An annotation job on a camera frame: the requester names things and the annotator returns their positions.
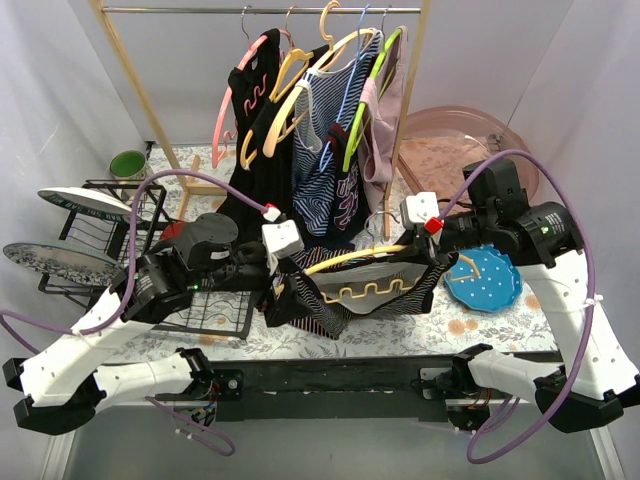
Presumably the yellow wavy plastic hanger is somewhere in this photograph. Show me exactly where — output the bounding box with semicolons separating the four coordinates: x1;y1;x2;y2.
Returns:
275;227;454;307

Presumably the black white striped tank top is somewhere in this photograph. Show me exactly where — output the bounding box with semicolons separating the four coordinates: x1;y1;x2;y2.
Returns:
262;245;459;339

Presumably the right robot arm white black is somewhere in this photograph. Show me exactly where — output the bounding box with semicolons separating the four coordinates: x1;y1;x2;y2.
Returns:
423;156;639;433

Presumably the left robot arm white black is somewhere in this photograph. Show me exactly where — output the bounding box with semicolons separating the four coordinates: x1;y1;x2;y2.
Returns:
2;213;303;435

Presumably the pink wavy plastic hanger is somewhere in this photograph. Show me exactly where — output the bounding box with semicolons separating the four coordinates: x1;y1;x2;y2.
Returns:
211;5;284;168

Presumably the peach plastic hanger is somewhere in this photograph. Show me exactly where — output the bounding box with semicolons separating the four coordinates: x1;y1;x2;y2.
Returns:
262;1;376;158

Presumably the blue white striped tank top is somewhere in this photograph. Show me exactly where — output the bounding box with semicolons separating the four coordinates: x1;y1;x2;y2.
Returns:
291;29;383;238

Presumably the green plastic hanger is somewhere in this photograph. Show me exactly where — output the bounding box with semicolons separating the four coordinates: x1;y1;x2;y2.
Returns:
343;26;408;181

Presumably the blue dotted plate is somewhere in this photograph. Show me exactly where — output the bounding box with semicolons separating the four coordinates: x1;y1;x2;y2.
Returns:
444;245;523;313

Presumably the floral tablecloth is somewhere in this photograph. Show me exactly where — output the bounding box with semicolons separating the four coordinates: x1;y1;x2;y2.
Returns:
97;142;559;362

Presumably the pink translucent plastic basin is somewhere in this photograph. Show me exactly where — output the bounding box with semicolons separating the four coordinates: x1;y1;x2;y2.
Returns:
398;106;528;199

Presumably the red bowl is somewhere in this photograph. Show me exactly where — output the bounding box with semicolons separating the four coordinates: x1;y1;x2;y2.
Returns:
160;221;186;241

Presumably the navy jersey with letters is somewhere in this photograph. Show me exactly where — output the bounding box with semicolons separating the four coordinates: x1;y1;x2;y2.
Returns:
327;123;369;241

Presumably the wooden clothes rack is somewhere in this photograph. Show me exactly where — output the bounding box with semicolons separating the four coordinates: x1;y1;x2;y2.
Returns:
87;0;431;220

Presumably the pink mauve garment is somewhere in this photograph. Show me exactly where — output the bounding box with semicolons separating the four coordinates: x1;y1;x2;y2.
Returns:
357;26;408;210

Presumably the green mug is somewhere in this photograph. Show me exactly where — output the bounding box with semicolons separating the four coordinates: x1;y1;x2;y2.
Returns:
109;150;153;185

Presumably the black garment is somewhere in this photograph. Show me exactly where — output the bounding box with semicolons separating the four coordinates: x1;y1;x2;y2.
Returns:
232;29;383;248

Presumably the white plate with lettering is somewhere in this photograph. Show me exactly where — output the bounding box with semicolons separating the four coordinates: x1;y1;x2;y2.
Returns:
37;187;132;219

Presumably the blue floral patterned plate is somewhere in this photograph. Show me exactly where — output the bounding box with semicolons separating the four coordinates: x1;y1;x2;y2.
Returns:
2;241;124;286

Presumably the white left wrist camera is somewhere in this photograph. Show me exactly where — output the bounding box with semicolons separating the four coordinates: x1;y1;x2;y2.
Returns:
261;220;304;274

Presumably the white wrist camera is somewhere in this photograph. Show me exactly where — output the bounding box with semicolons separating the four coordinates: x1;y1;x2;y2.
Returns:
261;220;304;274
400;192;440;230

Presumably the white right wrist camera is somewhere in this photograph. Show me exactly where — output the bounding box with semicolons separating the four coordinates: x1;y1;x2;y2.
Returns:
400;192;440;230

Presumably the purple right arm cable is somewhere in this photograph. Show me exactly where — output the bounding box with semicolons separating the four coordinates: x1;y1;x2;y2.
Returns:
439;149;599;464

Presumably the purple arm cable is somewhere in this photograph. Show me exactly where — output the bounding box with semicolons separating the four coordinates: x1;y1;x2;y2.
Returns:
0;168;281;457
439;149;599;464

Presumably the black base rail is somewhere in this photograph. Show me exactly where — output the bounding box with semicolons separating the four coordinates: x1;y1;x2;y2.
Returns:
199;357;494;424

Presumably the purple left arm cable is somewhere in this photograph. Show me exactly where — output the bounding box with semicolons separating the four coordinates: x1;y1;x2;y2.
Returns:
0;168;281;457

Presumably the black wire dish rack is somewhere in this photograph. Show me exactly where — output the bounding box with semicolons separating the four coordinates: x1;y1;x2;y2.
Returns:
38;183;253;339

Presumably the blue wire hanger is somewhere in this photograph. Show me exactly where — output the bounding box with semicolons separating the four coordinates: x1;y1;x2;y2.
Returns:
319;3;371;172

